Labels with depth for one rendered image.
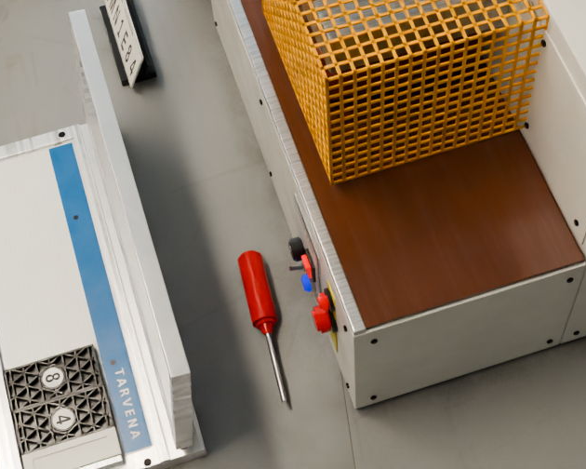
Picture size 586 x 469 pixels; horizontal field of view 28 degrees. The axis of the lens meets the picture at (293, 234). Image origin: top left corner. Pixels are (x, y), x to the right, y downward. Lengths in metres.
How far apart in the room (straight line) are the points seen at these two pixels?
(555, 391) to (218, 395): 0.36
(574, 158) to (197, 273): 0.47
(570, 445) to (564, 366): 0.09
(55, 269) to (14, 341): 0.09
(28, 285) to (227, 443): 0.29
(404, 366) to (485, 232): 0.16
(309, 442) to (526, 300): 0.28
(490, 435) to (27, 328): 0.51
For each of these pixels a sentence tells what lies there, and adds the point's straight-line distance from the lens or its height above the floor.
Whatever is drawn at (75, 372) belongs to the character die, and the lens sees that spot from 1.26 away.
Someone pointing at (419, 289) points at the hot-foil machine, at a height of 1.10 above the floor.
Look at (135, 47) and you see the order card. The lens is 1.44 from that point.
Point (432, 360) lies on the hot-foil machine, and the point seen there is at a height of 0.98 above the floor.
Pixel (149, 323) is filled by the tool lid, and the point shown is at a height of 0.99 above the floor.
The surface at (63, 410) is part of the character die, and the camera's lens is 1.25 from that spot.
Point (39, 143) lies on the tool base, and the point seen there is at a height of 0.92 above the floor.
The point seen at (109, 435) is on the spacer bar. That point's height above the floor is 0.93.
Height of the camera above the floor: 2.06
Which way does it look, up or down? 60 degrees down
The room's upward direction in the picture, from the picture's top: 6 degrees counter-clockwise
